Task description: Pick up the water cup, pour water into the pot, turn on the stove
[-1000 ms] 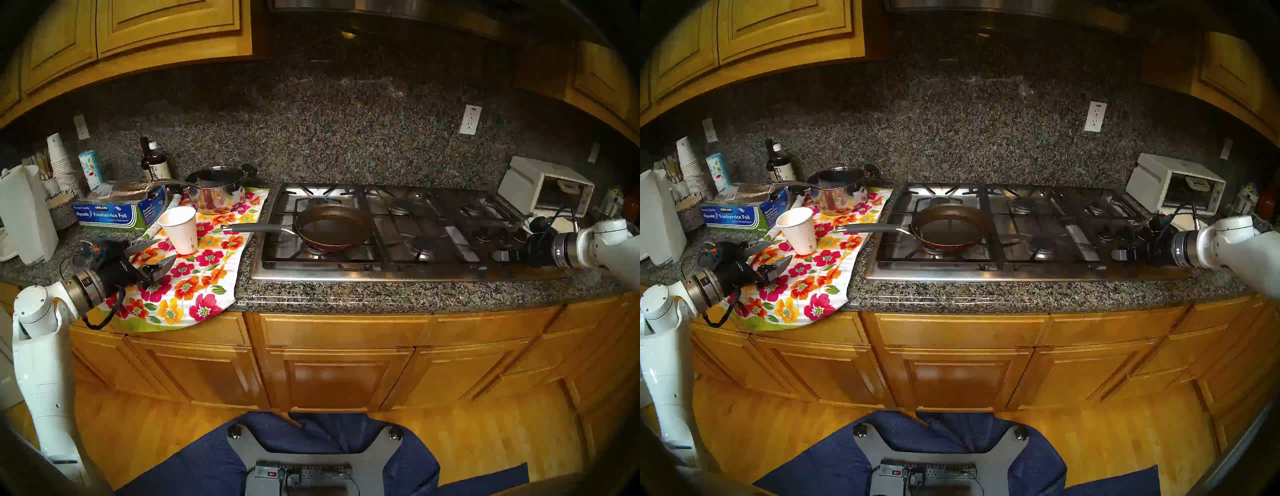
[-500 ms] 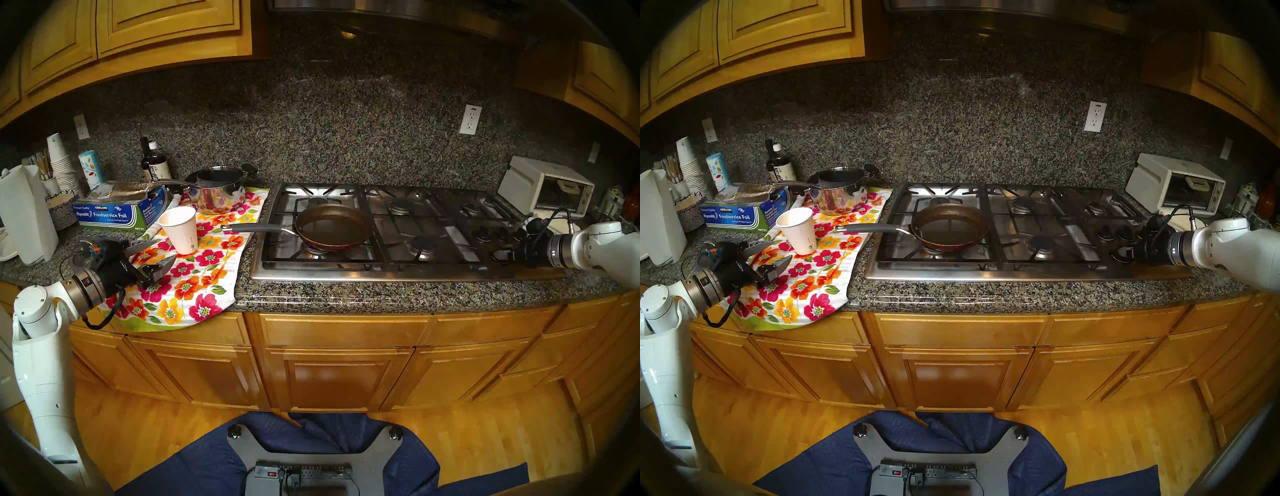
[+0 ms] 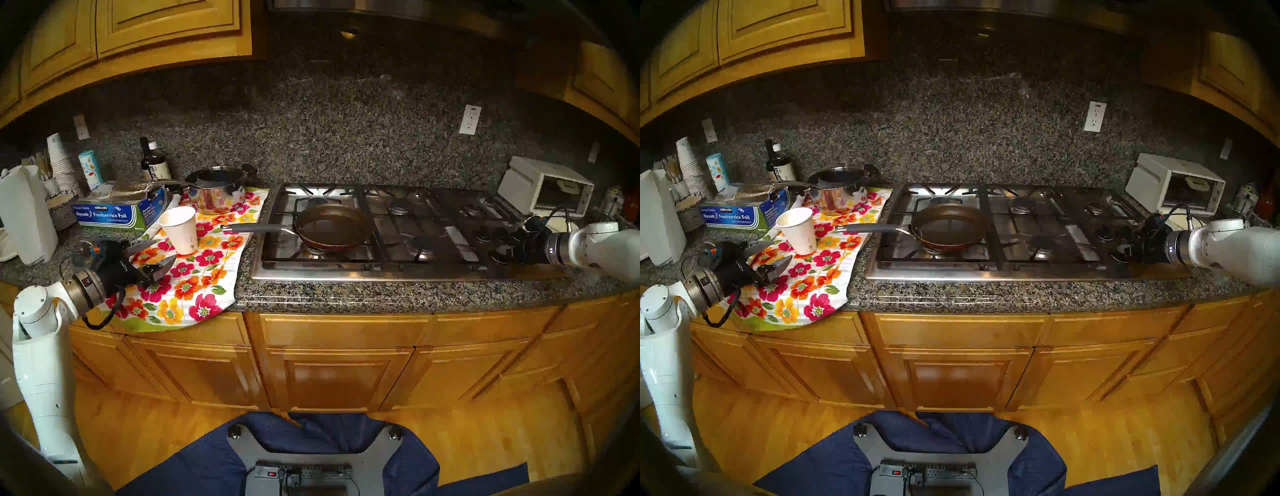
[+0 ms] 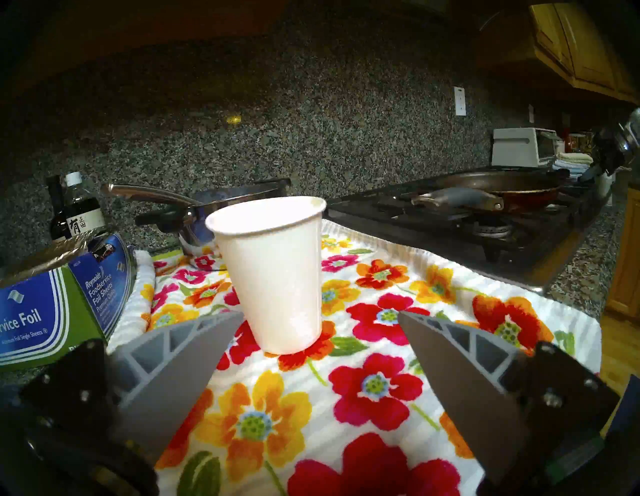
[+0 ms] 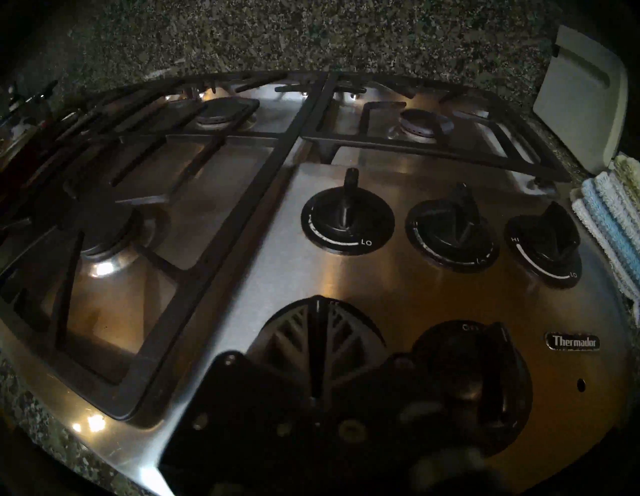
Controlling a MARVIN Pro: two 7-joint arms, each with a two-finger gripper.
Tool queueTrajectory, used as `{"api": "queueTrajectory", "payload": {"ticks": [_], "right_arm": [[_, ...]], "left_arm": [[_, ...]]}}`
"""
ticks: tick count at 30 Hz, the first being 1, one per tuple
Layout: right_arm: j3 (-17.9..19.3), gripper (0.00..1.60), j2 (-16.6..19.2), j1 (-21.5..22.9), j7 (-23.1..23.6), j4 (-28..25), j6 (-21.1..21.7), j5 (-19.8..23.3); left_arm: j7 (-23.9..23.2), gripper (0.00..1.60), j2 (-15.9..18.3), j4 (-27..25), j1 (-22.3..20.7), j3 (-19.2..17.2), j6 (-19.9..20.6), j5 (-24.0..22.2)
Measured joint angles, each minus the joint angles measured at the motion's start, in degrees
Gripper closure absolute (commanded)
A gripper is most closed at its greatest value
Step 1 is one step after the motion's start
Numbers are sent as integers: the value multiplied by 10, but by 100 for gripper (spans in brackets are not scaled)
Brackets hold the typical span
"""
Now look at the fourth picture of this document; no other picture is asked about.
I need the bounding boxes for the blue foil sheet box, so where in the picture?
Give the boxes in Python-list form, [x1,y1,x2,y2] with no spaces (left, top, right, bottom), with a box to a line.
[0,231,137,372]

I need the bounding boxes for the wide black stove grate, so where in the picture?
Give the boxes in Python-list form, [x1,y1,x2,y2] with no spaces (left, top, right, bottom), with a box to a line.
[327,182,551,263]

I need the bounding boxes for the wooden upper cabinet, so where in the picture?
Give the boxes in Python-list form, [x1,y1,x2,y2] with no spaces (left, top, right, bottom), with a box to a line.
[530,0,640,106]

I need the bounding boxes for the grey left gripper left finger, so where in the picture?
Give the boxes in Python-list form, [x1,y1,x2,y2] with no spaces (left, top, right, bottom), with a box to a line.
[107,311,245,459]

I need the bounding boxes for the dark bottle black cap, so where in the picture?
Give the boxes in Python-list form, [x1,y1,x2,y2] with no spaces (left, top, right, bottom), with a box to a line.
[46,175,71,242]

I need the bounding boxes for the stainless steel gas cooktop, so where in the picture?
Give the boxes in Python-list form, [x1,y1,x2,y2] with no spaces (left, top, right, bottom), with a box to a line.
[325,165,613,296]

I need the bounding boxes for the white and blue folded cloths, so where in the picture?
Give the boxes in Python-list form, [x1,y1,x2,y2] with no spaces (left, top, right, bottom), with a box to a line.
[552,160,591,177]

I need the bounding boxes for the white toaster oven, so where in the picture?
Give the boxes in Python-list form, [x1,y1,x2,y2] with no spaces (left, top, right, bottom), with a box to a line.
[491,127,563,168]

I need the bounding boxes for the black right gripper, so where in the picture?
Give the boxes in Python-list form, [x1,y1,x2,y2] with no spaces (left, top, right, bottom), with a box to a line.
[591,127,626,173]

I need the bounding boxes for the floral kitchen towel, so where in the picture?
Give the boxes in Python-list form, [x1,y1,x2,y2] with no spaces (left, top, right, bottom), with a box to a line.
[107,220,603,496]

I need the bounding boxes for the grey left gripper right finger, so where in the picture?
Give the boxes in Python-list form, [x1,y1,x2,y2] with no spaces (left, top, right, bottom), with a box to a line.
[397,311,532,484]

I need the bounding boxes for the dark bottle white cap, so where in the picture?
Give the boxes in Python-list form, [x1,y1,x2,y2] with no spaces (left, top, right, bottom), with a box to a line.
[64,171,107,238]

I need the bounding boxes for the brown frying pan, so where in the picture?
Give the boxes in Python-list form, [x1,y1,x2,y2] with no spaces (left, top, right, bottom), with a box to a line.
[411,169,571,213]

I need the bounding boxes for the stainless steel saucepan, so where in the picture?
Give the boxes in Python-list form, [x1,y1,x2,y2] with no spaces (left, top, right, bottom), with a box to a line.
[101,177,292,257]

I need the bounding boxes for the wooden lower cabinets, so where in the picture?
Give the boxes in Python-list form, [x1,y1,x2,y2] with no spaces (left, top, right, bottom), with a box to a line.
[605,187,640,321]

